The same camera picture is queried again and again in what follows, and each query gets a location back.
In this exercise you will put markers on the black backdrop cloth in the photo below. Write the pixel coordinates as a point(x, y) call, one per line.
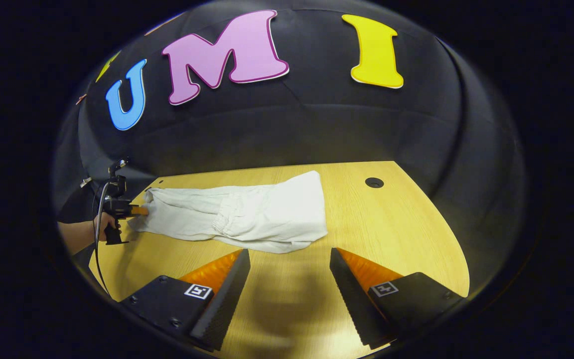
point(317, 129)

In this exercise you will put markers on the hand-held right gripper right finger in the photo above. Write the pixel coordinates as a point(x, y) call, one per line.
point(352, 304)

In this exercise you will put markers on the white jeans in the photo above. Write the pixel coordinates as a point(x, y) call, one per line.
point(267, 209)

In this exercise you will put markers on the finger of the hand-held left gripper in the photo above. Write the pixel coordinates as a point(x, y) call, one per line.
point(140, 210)

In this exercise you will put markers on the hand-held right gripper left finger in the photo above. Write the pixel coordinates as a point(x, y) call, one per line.
point(227, 299)

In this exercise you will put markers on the small orange clip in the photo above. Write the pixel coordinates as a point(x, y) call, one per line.
point(81, 98)

